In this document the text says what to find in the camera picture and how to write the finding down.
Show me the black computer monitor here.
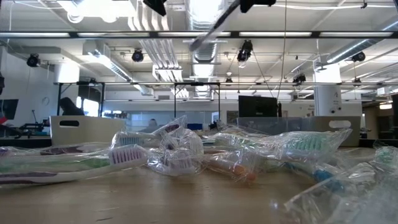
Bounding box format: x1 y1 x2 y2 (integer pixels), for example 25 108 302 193
238 95 279 118

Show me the light grey plastic bin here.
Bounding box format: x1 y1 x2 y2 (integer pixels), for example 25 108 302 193
310 116 362 147

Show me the white plastic bin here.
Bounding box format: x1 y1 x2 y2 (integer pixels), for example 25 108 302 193
48 115 126 146

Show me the orange toothbrush in clear wrapper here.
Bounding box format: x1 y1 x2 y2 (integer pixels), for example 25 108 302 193
201 149 262 184

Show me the blue toothbrush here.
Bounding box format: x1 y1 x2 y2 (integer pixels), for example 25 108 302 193
279 158 349 192
110 130 162 149

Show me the grey translucent plastic bin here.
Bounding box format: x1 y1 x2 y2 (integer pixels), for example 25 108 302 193
233 116 313 138

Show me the white building column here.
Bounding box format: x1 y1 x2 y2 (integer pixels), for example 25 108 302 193
313 62 343 118

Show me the green toothbrush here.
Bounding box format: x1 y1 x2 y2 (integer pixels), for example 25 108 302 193
214 128 354 162
272 146 398 224
0 155 113 175

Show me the dark wall monitor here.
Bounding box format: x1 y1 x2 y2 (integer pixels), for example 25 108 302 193
0 98 19 121

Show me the thin hanging cable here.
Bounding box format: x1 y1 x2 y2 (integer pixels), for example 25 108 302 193
276 0 287 100

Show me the person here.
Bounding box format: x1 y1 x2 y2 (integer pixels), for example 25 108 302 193
58 96 86 116
138 118 167 134

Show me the slanted silver ceiling duct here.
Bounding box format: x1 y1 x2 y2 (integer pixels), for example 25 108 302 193
326 15 398 65

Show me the clear plastic bin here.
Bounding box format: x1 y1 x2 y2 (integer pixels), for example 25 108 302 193
124 111 216 138

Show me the black background station frame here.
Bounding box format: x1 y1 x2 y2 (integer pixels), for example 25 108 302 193
57 81 106 117
174 82 221 119

